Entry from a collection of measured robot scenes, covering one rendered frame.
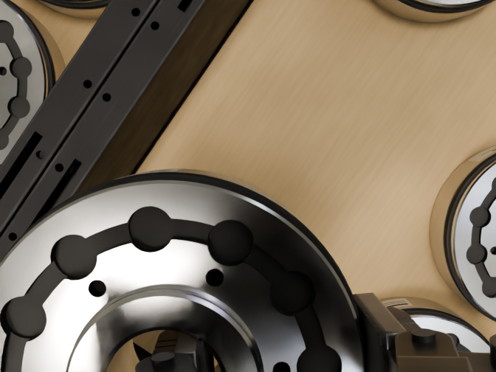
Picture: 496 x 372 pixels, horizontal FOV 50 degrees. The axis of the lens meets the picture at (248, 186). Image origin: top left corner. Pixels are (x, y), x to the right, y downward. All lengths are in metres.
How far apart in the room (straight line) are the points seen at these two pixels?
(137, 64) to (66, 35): 0.12
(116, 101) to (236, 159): 0.11
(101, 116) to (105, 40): 0.03
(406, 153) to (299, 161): 0.06
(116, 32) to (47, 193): 0.07
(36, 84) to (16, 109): 0.02
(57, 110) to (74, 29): 0.12
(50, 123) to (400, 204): 0.20
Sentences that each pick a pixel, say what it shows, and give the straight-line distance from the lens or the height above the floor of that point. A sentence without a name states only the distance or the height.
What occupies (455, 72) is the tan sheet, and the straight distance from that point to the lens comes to 0.33.
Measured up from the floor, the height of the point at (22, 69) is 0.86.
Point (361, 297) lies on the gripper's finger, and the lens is 0.16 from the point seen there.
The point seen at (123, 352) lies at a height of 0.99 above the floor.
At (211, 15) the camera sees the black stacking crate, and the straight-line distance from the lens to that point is 0.24.
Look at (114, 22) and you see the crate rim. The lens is 0.22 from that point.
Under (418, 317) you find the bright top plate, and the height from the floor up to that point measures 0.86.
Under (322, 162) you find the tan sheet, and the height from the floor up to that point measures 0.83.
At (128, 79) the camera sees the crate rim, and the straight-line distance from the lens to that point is 0.21.
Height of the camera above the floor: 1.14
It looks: 86 degrees down
